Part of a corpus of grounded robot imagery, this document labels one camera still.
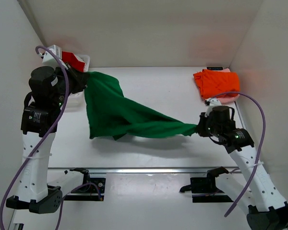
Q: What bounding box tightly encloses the small black device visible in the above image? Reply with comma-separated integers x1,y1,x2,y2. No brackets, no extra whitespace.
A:
206,67,223,71

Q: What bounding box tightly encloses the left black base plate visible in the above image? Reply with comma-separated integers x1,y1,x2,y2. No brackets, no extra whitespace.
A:
60,174,106,202

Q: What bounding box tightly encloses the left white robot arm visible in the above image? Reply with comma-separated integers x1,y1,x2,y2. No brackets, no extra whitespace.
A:
3,45,89,214

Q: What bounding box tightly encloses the orange folded t shirt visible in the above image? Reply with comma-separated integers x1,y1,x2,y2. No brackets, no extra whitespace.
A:
193,69,240,99

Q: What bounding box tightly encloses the aluminium rail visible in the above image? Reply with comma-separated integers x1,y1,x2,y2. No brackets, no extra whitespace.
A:
48,166,243,174

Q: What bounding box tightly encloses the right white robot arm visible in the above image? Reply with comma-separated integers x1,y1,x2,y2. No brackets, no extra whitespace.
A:
180,98,288,230

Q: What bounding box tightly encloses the red t shirt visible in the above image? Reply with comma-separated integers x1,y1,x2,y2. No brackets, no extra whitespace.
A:
62,51,85,72

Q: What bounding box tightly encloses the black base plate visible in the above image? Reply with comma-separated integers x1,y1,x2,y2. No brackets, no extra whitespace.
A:
60,174,106,202
190,177,233,203

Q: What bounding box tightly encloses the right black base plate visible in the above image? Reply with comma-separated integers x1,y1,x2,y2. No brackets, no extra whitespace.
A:
190,177,233,203

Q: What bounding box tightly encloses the white plastic basket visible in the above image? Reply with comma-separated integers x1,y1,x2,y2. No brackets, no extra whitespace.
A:
67,54,91,113

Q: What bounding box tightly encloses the pink folded t shirt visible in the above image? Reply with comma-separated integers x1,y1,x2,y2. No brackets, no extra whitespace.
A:
202,69,240,104

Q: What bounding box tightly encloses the green t shirt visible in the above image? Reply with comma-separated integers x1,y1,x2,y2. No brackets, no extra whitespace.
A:
84,71,197,140

